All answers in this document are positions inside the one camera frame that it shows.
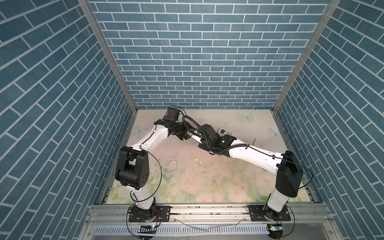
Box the white remote with display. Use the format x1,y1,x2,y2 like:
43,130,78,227
218,128,233,136

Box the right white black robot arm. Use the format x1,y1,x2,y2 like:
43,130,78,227
193,124,304,215

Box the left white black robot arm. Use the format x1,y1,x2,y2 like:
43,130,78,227
115,106,189,211

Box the left circuit board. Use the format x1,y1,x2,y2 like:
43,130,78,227
138,226,157,235

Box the circuit board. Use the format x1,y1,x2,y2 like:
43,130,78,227
138,226,157,235
269,224,284,232

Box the right circuit board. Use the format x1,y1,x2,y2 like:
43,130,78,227
269,224,284,232

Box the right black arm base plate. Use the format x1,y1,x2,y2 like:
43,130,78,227
248,204,291,222

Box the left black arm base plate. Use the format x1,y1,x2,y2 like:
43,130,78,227
128,206,171,223

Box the white slotted cable duct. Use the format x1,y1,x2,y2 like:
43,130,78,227
93,224,270,237

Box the aluminium front rail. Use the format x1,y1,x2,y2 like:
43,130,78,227
80,203,342,240

